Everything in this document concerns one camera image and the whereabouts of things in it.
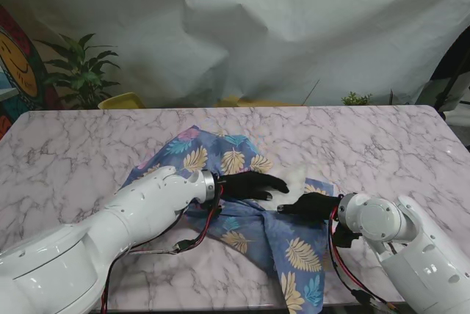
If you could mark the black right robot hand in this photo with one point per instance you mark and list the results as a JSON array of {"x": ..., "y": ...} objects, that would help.
[{"x": 316, "y": 205}]

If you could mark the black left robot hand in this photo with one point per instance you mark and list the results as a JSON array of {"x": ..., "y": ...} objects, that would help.
[{"x": 253, "y": 185}]

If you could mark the white pillow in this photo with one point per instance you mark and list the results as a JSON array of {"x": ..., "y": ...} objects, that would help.
[{"x": 295, "y": 191}]

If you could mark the blue leaf-print pillowcase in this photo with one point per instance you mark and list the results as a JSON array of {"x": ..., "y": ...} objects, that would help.
[{"x": 293, "y": 251}]

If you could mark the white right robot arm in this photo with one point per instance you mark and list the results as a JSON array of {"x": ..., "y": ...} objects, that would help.
[{"x": 404, "y": 240}]

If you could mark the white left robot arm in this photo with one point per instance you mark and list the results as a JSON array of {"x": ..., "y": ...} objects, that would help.
[{"x": 110, "y": 229}]

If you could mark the yellow wooden bench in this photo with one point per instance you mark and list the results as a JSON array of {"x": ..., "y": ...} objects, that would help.
[{"x": 264, "y": 102}]

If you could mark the small green plant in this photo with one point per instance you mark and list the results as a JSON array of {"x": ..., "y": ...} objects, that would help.
[{"x": 356, "y": 99}]

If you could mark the white backdrop sheet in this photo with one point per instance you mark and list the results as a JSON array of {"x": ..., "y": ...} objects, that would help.
[{"x": 257, "y": 28}]

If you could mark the yellow plastic chair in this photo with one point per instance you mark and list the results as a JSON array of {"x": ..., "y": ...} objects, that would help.
[{"x": 119, "y": 101}]

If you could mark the dark stand with equipment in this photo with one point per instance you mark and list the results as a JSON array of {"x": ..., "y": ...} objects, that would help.
[{"x": 453, "y": 72}]

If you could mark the large green potted plant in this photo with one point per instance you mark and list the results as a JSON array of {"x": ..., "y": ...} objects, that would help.
[{"x": 82, "y": 75}]

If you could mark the colourful smiley face board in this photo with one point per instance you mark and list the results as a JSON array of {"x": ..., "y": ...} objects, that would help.
[{"x": 18, "y": 68}]

